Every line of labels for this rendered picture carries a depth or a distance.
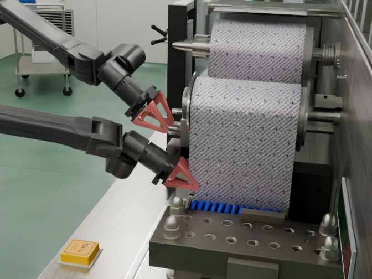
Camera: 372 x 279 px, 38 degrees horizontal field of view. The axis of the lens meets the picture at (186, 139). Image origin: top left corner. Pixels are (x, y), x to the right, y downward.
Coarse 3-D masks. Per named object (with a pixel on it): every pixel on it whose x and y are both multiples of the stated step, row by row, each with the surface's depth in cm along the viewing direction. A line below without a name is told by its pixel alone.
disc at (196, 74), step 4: (196, 72) 123; (192, 76) 120; (196, 76) 123; (192, 80) 119; (192, 84) 119; (192, 88) 119; (188, 92) 118; (188, 96) 118; (188, 100) 118; (188, 104) 118; (188, 108) 118; (188, 112) 118; (188, 116) 118; (188, 120) 119; (188, 124) 120; (188, 128) 121; (188, 132) 122
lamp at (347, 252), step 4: (348, 240) 77; (348, 244) 77; (348, 248) 77; (348, 252) 76; (348, 256) 76; (344, 260) 80; (348, 260) 75; (344, 264) 79; (348, 264) 75; (344, 268) 79; (344, 272) 78
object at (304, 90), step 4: (304, 88) 118; (304, 92) 116; (304, 96) 116; (300, 100) 115; (304, 100) 115; (300, 104) 115; (304, 104) 115; (300, 108) 115; (304, 108) 115; (300, 112) 115; (304, 112) 115; (300, 116) 115; (304, 116) 115; (300, 120) 115; (300, 124) 115; (300, 128) 116; (300, 132) 117; (296, 136) 118; (300, 136) 118
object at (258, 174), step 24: (192, 144) 122; (216, 144) 120; (240, 144) 119; (264, 144) 118; (288, 144) 117; (192, 168) 124; (216, 168) 122; (240, 168) 121; (264, 168) 120; (288, 168) 119; (192, 192) 126; (216, 192) 125; (240, 192) 123; (264, 192) 122; (288, 192) 121
